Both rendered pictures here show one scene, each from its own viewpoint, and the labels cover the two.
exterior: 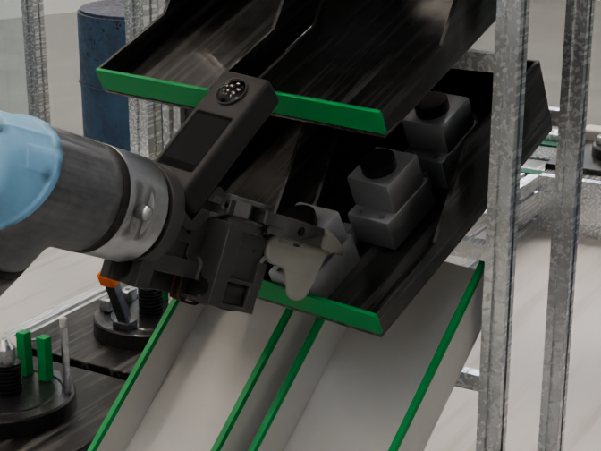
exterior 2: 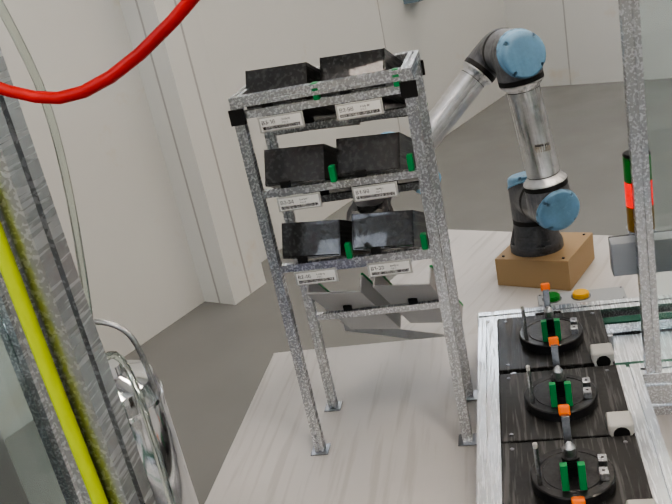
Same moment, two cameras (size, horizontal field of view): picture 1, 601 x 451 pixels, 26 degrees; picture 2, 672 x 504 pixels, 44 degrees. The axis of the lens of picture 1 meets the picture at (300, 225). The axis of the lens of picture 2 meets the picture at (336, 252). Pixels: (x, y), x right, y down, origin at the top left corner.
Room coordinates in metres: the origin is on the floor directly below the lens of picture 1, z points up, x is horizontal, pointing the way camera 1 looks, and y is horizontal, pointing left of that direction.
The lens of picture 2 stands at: (2.70, -0.55, 1.91)
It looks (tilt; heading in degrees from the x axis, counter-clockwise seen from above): 21 degrees down; 164
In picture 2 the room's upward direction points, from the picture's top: 12 degrees counter-clockwise
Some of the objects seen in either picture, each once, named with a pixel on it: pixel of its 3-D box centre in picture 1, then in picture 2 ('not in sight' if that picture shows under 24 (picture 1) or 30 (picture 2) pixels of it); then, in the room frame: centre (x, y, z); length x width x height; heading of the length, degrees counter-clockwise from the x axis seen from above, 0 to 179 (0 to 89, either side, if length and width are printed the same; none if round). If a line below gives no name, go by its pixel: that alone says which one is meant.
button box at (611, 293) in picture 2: not in sight; (582, 306); (1.11, 0.49, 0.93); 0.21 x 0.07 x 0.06; 60
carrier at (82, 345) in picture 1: (150, 295); (559, 383); (1.47, 0.18, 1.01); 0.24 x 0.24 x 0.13; 60
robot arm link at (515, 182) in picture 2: not in sight; (530, 193); (0.74, 0.60, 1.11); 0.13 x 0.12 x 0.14; 171
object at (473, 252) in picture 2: not in sight; (534, 285); (0.77, 0.56, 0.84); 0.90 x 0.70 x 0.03; 37
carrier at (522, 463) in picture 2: not in sight; (571, 461); (1.69, 0.06, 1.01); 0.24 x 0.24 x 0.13; 60
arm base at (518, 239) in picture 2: not in sight; (534, 231); (0.73, 0.60, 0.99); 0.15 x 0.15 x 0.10
